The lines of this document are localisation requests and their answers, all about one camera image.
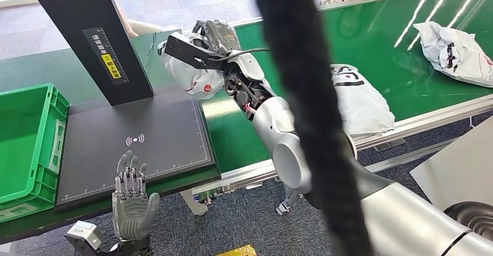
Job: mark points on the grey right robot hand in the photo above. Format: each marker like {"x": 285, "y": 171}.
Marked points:
{"x": 219, "y": 34}

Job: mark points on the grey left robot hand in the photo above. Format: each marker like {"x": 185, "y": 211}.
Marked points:
{"x": 133, "y": 215}

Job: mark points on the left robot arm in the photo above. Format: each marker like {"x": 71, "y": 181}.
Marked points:
{"x": 127, "y": 249}

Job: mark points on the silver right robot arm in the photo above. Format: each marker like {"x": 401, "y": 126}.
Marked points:
{"x": 404, "y": 215}

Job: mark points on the black inbound scanner machine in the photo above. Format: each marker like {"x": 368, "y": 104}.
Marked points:
{"x": 134, "y": 131}

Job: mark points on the green conveyor belt machine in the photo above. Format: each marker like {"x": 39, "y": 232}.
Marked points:
{"x": 239, "y": 142}

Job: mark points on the green plastic delivery crate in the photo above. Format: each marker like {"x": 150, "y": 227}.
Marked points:
{"x": 23, "y": 131}

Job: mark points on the white black-print poly mailer package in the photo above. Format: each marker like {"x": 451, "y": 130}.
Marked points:
{"x": 366, "y": 107}

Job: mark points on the white red-print poly mailer package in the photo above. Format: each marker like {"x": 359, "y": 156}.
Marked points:
{"x": 450, "y": 53}

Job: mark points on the standing person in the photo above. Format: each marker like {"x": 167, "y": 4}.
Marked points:
{"x": 146, "y": 27}

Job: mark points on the yellow floor marker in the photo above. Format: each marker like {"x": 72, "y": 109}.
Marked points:
{"x": 239, "y": 251}

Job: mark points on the grey flat panel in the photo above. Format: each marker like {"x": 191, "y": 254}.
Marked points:
{"x": 462, "y": 169}

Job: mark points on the black round stool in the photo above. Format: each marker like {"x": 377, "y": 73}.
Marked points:
{"x": 475, "y": 217}

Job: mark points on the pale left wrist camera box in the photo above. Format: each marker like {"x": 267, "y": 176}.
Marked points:
{"x": 83, "y": 237}

